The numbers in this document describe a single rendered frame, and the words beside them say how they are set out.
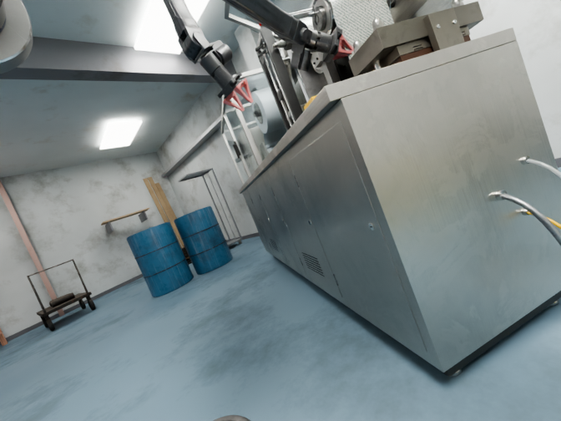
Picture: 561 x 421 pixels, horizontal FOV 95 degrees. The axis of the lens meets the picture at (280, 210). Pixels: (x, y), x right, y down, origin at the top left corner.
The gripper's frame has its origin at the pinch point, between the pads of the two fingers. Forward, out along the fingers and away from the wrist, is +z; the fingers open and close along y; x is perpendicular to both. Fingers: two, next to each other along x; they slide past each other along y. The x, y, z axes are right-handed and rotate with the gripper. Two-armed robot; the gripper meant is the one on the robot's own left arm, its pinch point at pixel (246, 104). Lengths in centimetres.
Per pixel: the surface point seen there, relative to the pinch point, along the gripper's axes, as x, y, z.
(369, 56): -12.9, -39.1, 14.4
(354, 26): -34.8, -32.3, 7.1
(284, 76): -38.1, 5.2, 4.1
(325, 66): -26.6, -19.5, 10.7
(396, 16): -59, -40, 17
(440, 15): -26, -56, 19
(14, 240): 44, 679, -112
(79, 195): -99, 679, -97
